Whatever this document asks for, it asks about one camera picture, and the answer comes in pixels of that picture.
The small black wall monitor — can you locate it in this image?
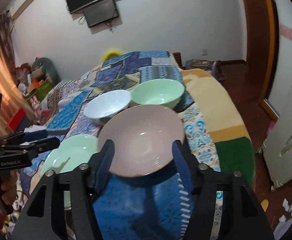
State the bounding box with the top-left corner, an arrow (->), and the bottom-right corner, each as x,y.
83,0 -> 119,28

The pink bowl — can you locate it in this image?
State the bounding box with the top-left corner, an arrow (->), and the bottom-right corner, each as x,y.
98,105 -> 185,178

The orange pink curtain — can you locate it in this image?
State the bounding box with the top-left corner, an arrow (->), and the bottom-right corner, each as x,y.
0,12 -> 35,135

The white bowl with spots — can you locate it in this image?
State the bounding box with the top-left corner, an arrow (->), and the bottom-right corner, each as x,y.
84,90 -> 131,126

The yellow fleece blanket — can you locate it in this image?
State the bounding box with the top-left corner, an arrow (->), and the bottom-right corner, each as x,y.
178,68 -> 255,186

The light green plate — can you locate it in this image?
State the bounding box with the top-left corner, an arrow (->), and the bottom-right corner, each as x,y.
41,134 -> 98,176

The dark backpack on floor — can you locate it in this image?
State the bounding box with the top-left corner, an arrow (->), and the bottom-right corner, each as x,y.
184,59 -> 226,82

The person's left hand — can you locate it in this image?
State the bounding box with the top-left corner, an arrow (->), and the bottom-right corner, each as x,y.
1,170 -> 18,205

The green gift bag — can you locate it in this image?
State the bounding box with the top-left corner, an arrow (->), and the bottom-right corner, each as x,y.
25,80 -> 54,102

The white suitcase with stickers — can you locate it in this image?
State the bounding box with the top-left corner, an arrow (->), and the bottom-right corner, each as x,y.
262,87 -> 292,189

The light green bowl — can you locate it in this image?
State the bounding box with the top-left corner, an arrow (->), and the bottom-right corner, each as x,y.
131,79 -> 185,109

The yellow foam tube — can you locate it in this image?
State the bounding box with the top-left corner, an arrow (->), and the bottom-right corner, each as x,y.
102,49 -> 124,63

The grey plush toy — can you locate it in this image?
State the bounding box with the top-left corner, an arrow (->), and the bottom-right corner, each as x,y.
31,57 -> 61,85

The red box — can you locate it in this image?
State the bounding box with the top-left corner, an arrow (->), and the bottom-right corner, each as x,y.
5,108 -> 26,133

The pink bunny toy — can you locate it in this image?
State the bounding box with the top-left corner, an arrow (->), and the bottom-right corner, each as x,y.
32,99 -> 43,121

